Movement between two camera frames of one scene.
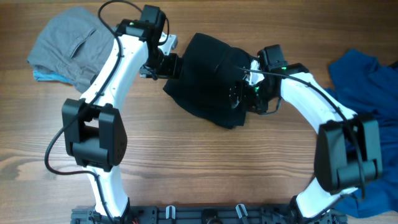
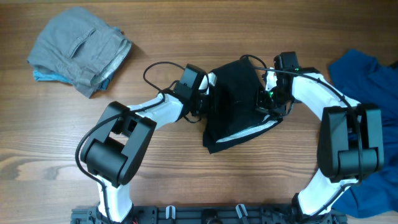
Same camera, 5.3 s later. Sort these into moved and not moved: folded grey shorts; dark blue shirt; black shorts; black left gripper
Moved: black left gripper; black shorts
Not moved: folded grey shorts; dark blue shirt
